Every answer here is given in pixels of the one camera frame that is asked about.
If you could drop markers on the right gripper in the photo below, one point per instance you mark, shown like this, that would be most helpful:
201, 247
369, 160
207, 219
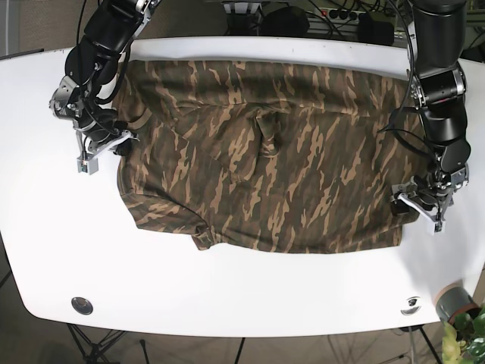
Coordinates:
98, 130

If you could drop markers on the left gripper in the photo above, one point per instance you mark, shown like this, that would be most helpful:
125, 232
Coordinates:
430, 196

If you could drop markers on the camouflage T-shirt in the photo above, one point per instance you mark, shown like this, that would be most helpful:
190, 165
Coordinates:
281, 158

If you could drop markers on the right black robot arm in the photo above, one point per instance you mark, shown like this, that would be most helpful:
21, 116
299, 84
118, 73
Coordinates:
94, 71

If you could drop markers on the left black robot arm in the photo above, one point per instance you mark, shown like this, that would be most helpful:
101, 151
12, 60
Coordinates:
435, 127

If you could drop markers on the grey plant pot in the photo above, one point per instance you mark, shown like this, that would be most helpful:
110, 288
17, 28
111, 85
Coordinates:
453, 300

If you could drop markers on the right metal table grommet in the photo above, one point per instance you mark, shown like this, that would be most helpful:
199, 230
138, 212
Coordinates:
411, 306

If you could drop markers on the metal table grommet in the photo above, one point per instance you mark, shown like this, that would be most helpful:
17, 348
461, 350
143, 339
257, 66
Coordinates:
411, 306
82, 305

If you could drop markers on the green plant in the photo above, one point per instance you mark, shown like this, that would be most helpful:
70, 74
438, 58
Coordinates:
463, 339

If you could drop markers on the left metal table grommet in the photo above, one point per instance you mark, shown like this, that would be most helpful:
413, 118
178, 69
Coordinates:
82, 305

